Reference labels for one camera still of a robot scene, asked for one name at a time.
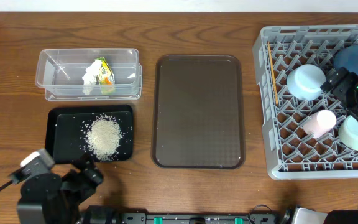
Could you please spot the dark blue plate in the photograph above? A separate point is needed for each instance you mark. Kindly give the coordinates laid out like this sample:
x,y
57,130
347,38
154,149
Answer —
x,y
347,58

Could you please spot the pink cup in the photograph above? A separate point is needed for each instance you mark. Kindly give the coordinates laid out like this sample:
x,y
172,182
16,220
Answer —
x,y
320,123

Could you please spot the green yellow snack wrapper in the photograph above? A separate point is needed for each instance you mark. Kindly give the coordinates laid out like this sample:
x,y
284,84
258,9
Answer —
x,y
105,77

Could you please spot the brown serving tray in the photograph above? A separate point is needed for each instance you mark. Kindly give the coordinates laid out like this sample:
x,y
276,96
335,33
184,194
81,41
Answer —
x,y
198,118

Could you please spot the black plastic tray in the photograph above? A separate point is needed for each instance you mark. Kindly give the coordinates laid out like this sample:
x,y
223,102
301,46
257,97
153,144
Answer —
x,y
68,130

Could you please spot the white tissue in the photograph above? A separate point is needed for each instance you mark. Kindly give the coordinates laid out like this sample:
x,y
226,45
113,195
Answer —
x,y
91,76

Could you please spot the light green saucer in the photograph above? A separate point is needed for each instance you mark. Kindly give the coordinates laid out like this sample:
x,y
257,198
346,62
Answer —
x,y
348,133

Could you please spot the light blue bowl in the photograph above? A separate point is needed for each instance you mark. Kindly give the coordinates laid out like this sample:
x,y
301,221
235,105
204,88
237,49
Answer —
x,y
305,82

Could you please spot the grey dishwasher rack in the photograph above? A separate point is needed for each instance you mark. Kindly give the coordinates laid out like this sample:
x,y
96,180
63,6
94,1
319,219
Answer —
x,y
290,153

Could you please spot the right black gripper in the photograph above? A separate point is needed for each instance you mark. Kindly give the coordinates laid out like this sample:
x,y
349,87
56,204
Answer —
x,y
348,79

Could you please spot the wooden chopstick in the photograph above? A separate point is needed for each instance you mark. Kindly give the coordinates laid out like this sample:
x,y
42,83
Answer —
x,y
273,74

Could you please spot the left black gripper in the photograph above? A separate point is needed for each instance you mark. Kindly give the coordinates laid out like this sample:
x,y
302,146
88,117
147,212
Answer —
x,y
82,189

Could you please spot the clear plastic bin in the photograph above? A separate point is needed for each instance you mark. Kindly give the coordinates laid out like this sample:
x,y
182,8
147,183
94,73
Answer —
x,y
60,71

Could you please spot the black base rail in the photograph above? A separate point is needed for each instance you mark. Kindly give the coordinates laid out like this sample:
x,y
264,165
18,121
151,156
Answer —
x,y
260,214

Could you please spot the pile of rice grains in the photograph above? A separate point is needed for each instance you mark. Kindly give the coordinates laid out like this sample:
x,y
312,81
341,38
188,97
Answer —
x,y
101,137

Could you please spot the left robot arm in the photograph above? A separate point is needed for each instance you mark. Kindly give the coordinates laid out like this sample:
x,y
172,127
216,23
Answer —
x,y
47,197

